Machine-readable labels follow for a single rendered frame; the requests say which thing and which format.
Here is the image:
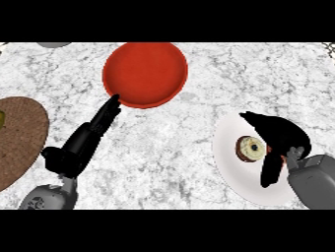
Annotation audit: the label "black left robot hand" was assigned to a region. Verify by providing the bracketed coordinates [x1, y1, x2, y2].
[40, 94, 123, 179]

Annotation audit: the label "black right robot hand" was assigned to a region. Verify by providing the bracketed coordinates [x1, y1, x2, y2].
[239, 111, 313, 189]

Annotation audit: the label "brown cupcake with pale icing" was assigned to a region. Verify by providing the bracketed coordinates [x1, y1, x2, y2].
[234, 135, 270, 163]

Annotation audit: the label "white plate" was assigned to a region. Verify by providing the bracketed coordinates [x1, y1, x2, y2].
[211, 111, 305, 207]

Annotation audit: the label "red bowl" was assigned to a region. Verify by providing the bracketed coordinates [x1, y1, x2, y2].
[101, 42, 190, 110]

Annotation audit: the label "brown round placemat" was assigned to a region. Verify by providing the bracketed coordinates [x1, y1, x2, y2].
[0, 95, 51, 201]

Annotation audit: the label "grey round object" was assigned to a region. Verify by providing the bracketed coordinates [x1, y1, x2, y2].
[36, 42, 73, 49]

